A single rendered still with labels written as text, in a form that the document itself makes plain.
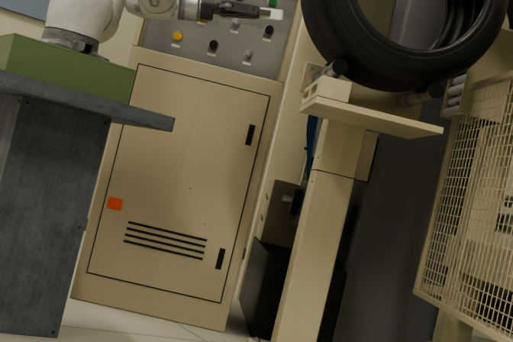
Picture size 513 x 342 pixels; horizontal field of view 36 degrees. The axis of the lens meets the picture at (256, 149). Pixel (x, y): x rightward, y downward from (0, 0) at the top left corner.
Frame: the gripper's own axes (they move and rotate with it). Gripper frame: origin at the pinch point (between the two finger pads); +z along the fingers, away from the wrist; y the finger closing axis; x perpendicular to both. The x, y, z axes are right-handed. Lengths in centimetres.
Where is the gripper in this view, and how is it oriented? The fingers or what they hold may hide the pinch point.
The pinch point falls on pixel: (270, 14)
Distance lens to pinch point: 231.2
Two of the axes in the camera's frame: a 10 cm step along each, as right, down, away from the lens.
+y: -0.7, 0.3, 10.0
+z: 9.9, 1.0, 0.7
